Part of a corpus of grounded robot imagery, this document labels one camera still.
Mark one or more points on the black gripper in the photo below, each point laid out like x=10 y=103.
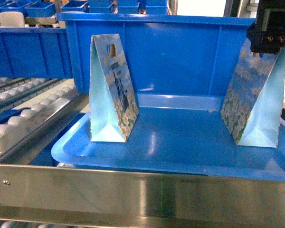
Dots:
x=267 y=33

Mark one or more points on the flower gift bag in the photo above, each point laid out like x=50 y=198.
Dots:
x=113 y=109
x=253 y=104

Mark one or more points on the white roller conveyor track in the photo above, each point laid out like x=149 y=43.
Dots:
x=20 y=127

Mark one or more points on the large blue plastic bin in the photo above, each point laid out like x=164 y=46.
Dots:
x=166 y=54

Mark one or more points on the blue plastic tray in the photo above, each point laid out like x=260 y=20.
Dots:
x=174 y=134

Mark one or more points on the blue bin on left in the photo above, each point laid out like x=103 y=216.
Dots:
x=34 y=53

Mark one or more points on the grey chair backrest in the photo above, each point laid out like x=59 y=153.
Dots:
x=12 y=19

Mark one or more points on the steel front rack rail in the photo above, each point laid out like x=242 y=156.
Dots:
x=92 y=198

